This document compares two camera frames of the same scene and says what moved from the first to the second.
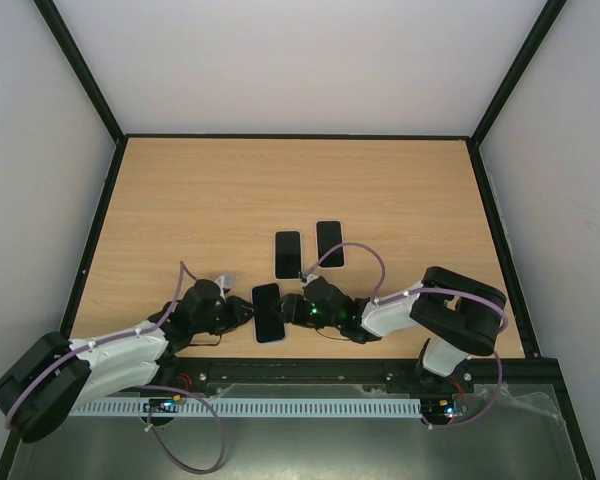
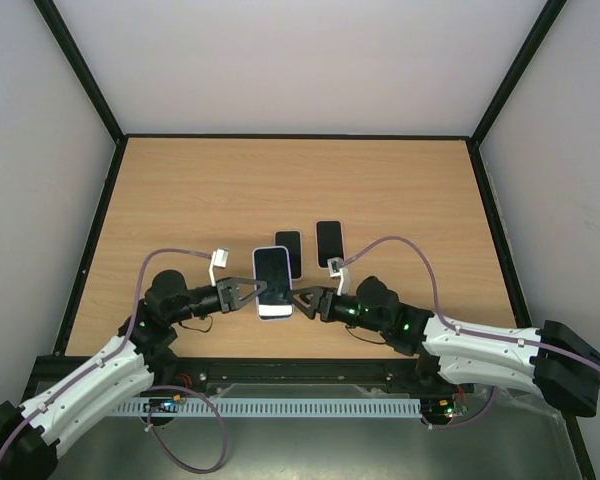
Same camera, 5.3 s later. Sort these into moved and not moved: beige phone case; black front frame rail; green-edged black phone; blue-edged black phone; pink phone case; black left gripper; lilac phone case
Moved: black left gripper; lilac phone case
Not moved: blue-edged black phone; green-edged black phone; pink phone case; beige phone case; black front frame rail
